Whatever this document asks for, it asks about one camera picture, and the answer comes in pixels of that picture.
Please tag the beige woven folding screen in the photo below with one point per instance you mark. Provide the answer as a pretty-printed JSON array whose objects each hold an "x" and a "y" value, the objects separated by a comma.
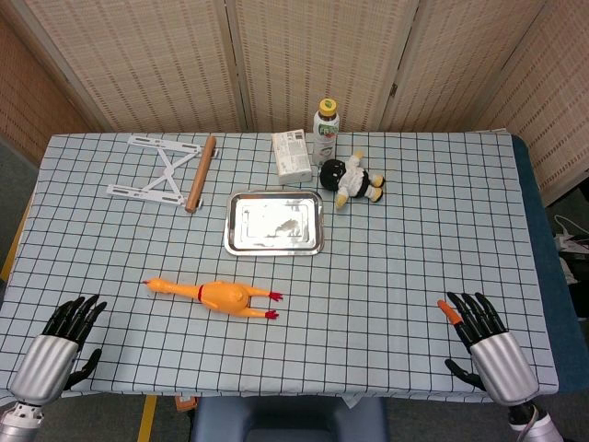
[{"x": 152, "y": 60}]

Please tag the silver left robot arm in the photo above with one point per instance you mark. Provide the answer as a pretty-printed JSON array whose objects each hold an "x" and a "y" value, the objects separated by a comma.
[{"x": 16, "y": 421}]

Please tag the yellow rubber chicken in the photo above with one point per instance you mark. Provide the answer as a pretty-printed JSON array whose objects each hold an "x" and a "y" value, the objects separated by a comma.
[{"x": 225, "y": 297}]

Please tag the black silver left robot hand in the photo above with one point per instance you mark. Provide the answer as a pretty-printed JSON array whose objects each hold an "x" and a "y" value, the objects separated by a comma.
[{"x": 43, "y": 364}]

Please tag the wooden rolling pin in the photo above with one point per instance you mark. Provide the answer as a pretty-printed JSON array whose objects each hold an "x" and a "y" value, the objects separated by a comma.
[{"x": 200, "y": 174}]

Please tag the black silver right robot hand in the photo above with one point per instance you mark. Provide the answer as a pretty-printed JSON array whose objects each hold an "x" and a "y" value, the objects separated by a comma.
[{"x": 499, "y": 364}]

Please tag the blue padded seat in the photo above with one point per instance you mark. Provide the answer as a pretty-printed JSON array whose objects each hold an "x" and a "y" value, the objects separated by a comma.
[{"x": 290, "y": 421}]

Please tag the black white plush doll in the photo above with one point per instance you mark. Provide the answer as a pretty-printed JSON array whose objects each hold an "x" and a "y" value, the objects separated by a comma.
[{"x": 352, "y": 179}]

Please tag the small orange white object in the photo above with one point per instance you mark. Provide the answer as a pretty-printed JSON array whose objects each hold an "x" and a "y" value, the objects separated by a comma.
[{"x": 185, "y": 403}]

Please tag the silver metal tray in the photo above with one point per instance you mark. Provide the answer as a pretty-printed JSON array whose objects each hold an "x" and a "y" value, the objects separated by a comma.
[{"x": 274, "y": 223}]

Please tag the blue table cover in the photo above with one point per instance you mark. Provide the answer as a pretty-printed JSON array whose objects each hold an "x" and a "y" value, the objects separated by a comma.
[{"x": 540, "y": 230}]

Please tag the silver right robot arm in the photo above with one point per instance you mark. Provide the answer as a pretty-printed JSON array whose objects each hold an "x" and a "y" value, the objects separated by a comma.
[{"x": 536, "y": 421}]

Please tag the white black-grid tablecloth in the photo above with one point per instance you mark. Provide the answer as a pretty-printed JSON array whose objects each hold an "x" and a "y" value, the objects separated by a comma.
[{"x": 391, "y": 276}]

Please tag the white drink bottle yellow cap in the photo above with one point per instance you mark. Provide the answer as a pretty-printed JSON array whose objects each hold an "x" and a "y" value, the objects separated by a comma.
[{"x": 326, "y": 133}]

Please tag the white folding laptop stand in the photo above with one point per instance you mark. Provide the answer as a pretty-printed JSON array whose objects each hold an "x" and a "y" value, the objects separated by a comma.
[{"x": 152, "y": 147}]

